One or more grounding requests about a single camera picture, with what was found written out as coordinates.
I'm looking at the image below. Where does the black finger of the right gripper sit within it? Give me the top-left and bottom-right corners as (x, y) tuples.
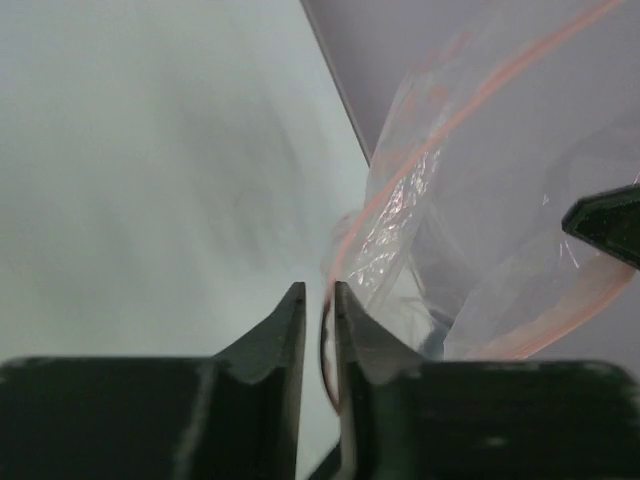
(561, 184), (640, 270)

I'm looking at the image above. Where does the clear zip top bag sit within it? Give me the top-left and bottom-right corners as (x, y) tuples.
(318, 0), (640, 416)

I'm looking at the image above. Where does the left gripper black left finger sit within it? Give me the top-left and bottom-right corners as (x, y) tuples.
(1, 282), (306, 479)

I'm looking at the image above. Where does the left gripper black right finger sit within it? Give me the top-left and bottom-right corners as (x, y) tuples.
(314, 282), (639, 479)

